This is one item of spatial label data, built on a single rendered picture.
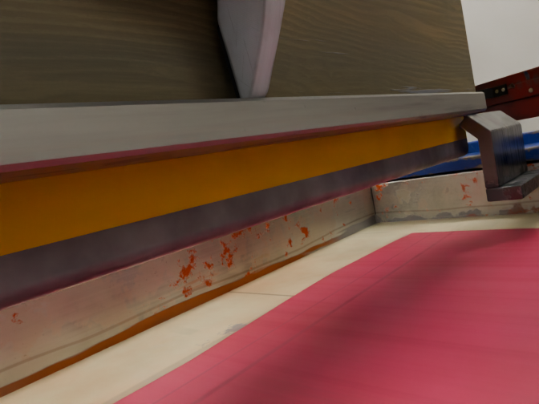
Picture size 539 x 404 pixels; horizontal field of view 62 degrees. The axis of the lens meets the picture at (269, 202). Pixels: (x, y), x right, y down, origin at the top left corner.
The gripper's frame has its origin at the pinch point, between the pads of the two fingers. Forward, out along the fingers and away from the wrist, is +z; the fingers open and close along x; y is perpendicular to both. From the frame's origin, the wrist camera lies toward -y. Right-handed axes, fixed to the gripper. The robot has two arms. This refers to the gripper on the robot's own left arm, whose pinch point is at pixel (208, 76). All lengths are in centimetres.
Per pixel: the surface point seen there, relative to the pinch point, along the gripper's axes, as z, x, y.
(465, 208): 9.1, -2.0, -25.5
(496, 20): -38, -39, -200
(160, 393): 9.8, -3.1, 2.0
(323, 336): 9.8, -0.3, -3.5
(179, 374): 9.8, -3.7, 0.8
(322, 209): 7.0, -9.7, -17.8
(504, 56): -23, -38, -200
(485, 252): 9.8, 2.2, -15.4
